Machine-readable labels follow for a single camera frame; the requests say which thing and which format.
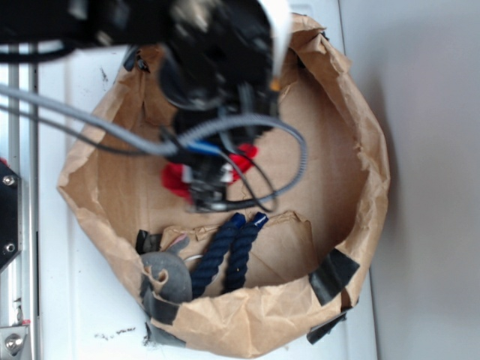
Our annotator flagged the dark blue twisted rope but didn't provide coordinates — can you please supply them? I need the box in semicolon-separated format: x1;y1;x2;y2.
190;211;269;299

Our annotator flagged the brown paper bag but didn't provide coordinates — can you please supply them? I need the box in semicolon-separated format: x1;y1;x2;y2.
58;15;391;359

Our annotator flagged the grey braided cable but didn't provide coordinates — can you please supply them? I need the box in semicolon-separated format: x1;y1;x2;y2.
0;84;308;206

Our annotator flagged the black tape strip front left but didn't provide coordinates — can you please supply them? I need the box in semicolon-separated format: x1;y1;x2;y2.
145;322;186;348

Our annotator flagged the black tape strip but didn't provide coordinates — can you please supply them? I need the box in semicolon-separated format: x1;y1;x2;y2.
145;322;186;348
306;311;347;344

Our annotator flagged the grey round stone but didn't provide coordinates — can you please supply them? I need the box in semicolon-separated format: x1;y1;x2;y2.
140;251;193;304

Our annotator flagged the black tape strip front right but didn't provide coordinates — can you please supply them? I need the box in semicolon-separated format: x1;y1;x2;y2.
306;311;347;344

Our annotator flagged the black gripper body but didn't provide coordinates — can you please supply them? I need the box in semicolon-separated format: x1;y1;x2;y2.
159;1;291;210

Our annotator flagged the aluminium rail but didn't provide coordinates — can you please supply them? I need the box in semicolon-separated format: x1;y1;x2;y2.
0;43;41;360

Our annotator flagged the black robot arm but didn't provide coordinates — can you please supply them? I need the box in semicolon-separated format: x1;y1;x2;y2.
1;1;293;212

